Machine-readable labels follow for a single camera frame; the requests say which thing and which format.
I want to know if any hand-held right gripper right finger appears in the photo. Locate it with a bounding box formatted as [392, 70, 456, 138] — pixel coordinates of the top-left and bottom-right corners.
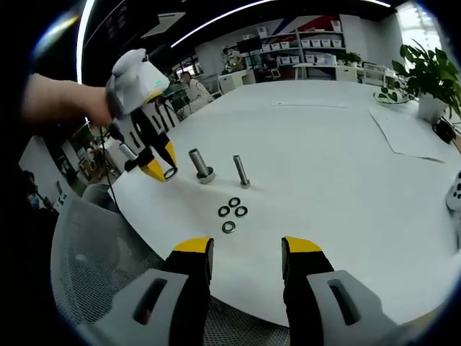
[280, 236, 426, 346]

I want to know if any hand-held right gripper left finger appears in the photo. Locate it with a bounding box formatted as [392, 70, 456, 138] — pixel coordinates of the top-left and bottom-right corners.
[77, 236, 215, 346]

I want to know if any thick threaded steel stud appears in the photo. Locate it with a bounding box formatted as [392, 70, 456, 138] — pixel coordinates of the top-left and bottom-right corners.
[188, 148, 216, 185]

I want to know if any thin threaded steel stud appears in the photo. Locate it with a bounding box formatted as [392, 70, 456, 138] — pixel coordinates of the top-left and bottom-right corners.
[232, 154, 253, 190]

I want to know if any white ceiling light strip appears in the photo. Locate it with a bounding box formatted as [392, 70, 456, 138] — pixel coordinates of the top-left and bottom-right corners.
[77, 0, 95, 84]
[171, 0, 274, 48]

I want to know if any grey mesh office chair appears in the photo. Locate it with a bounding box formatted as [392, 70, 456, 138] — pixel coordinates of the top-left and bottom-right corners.
[50, 196, 289, 346]

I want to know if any white low cabinet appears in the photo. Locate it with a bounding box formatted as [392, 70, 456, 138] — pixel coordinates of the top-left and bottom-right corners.
[218, 70, 253, 94]

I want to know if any black monitor on stand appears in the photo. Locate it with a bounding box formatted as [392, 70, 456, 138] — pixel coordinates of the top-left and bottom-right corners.
[236, 35, 262, 69]

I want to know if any grey storage shelf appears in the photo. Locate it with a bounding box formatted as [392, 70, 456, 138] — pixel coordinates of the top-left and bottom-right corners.
[257, 25, 346, 66]

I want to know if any white handheld controller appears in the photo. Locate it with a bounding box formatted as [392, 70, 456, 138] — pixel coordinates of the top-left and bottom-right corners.
[446, 169, 461, 210]

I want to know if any white background desk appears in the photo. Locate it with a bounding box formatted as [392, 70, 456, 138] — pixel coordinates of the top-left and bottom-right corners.
[293, 63, 346, 82]

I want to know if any white paper sheet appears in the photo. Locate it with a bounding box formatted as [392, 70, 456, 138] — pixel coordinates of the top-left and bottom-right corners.
[369, 106, 447, 165]

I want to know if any row of white storage bins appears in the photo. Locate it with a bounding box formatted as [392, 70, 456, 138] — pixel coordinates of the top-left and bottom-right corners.
[261, 21, 343, 64]

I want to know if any small black pouch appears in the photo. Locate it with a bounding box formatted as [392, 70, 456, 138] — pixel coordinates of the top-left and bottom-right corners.
[434, 118, 458, 145]

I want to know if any small green desk plant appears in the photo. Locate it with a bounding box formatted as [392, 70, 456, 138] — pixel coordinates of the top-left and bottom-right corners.
[338, 52, 363, 66]

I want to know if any white slatted chair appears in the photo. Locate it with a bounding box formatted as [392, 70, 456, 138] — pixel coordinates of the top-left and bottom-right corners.
[362, 63, 386, 86]

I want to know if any potted green plant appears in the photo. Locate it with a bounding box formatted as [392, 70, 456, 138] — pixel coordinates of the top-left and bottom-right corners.
[374, 39, 461, 123]

